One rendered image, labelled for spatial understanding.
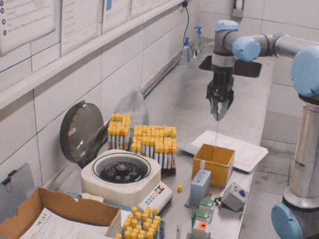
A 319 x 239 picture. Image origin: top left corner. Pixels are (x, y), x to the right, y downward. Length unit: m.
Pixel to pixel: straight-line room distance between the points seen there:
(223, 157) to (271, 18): 1.96
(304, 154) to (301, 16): 2.47
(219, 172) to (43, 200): 0.64
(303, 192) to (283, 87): 2.54
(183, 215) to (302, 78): 0.68
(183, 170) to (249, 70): 1.65
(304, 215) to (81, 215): 0.65
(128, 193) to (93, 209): 0.14
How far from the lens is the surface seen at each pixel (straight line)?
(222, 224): 1.43
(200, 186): 1.43
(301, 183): 1.11
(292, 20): 3.46
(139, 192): 1.37
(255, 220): 2.94
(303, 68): 1.00
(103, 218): 1.28
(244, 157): 1.81
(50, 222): 1.33
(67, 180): 1.63
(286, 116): 3.70
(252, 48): 1.30
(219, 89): 1.45
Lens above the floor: 1.76
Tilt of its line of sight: 28 degrees down
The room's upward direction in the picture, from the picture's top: 5 degrees clockwise
